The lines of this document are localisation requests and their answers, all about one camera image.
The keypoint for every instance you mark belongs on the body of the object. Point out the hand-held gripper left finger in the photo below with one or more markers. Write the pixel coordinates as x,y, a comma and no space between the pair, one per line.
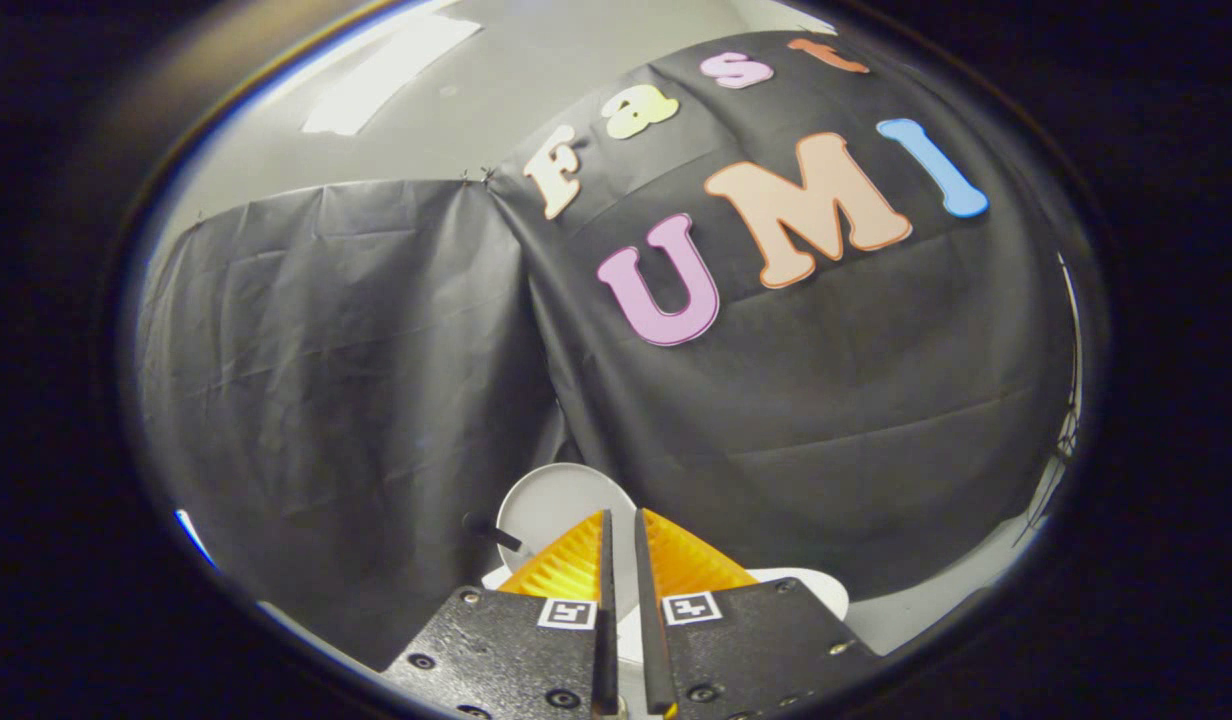
607,650

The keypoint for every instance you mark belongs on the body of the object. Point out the white ceiling light panel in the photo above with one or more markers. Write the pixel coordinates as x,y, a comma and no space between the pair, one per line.
391,75

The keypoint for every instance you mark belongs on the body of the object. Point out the white ceramic toilet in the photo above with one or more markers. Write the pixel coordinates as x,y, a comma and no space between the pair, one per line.
811,590

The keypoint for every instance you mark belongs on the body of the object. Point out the white toilet lid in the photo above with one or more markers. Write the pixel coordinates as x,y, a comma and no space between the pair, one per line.
551,505

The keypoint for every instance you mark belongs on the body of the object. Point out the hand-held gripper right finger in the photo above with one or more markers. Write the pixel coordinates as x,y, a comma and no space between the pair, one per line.
656,660

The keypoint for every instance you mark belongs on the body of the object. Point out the black metal stand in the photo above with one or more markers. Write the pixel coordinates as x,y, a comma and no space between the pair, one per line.
1066,430

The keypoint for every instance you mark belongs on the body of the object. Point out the black backdrop cloth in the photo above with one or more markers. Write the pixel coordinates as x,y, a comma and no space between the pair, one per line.
326,350

